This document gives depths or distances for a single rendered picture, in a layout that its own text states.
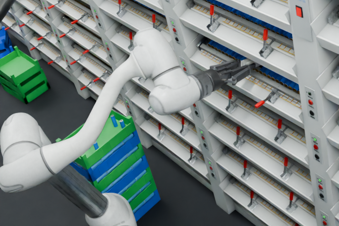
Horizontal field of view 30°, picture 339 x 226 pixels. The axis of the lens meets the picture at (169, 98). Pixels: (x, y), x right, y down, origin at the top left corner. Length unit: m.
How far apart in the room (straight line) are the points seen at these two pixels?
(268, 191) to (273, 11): 0.96
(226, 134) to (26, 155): 0.91
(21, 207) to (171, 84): 1.71
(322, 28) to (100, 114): 0.75
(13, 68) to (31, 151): 2.23
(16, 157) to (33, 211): 1.36
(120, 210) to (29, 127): 0.57
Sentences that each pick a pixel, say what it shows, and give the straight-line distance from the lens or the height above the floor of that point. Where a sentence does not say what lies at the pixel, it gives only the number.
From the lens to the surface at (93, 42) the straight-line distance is 3.46.
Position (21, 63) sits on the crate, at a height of 0.16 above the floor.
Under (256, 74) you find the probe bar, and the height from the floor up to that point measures 0.97.
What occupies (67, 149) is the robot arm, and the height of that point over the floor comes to 1.03.
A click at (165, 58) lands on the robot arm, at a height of 1.19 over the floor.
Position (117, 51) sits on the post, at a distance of 3.14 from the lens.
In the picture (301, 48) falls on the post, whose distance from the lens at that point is 1.86.
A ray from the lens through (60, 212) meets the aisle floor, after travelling 3.38.
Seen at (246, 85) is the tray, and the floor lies 0.93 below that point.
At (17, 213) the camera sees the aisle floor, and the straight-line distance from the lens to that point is 3.50.
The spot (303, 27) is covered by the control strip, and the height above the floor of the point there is 1.32.
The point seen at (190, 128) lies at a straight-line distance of 2.98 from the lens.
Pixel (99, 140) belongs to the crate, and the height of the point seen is 0.48.
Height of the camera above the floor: 2.31
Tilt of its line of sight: 37 degrees down
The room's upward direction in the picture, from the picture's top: 16 degrees counter-clockwise
